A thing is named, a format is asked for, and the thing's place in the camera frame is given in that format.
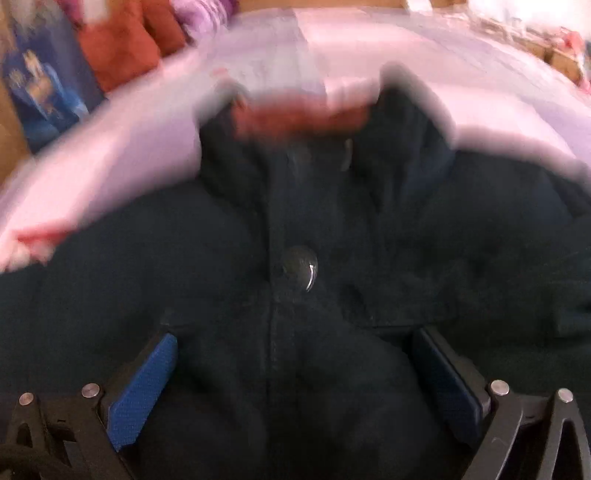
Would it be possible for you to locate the rust red cushion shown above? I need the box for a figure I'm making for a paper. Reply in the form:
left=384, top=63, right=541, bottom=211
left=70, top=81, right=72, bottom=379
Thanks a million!
left=76, top=0, right=190, bottom=93

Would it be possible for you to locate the pink purple patchwork bed sheet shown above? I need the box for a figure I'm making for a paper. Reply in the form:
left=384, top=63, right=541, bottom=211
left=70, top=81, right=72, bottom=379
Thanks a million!
left=0, top=4, right=591, bottom=273

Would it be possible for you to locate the dark navy jacket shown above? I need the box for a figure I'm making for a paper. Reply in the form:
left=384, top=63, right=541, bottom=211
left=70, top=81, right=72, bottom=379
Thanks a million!
left=0, top=69, right=591, bottom=480

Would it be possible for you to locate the purple floral cloth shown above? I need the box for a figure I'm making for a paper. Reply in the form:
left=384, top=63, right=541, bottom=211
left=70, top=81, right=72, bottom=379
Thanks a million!
left=171, top=0, right=241, bottom=44

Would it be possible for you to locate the clutter of items by wall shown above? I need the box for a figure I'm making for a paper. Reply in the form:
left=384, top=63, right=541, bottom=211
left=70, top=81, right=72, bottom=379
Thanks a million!
left=466, top=14, right=591, bottom=88

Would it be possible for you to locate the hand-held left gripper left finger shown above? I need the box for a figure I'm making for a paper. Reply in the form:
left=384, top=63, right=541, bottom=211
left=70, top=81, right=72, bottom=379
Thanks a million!
left=0, top=332, right=181, bottom=480

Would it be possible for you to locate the pink checked blanket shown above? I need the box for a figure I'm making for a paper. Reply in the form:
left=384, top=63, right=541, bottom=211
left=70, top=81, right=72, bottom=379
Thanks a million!
left=0, top=222, right=79, bottom=278

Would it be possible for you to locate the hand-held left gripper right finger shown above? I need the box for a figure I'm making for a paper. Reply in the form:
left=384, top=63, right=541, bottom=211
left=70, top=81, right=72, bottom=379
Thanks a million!
left=412, top=326, right=591, bottom=480

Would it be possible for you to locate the blue printed bag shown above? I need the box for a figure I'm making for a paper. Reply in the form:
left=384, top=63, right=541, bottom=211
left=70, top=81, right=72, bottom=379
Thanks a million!
left=0, top=0, right=107, bottom=155

